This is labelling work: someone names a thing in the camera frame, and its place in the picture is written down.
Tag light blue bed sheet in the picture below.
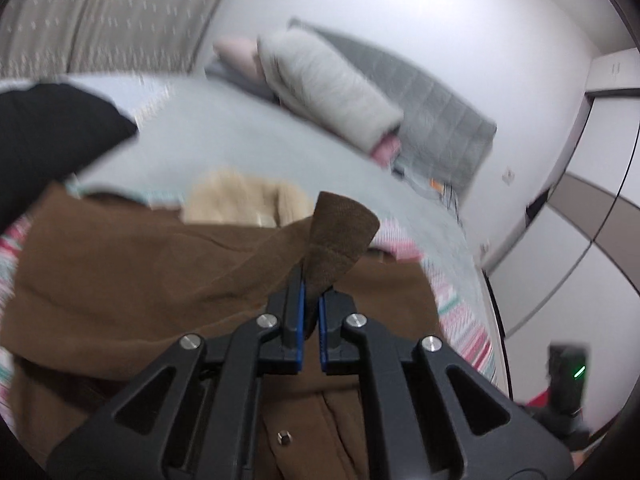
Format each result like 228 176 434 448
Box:
0 72 481 281

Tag pink pouch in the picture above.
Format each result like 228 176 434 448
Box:
369 134 402 167

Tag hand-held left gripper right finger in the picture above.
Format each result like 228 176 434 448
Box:
318 292 573 480

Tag black garment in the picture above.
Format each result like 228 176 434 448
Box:
0 82 138 231

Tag black wardrobe handle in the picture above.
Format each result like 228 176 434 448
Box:
525 192 551 223

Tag pale pink pillow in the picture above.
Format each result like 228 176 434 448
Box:
212 35 263 77

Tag grey quilted headboard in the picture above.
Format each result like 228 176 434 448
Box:
290 17 498 196

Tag brown jacket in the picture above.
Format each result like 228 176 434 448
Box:
7 170 451 480

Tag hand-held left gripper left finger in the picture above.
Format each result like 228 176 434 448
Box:
47 265 307 480

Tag white wardrobe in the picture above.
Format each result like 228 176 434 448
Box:
490 45 640 401

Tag patterned blanket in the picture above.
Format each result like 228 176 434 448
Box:
0 180 501 441

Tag grey patterned curtain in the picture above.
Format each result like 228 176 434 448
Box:
0 0 246 80

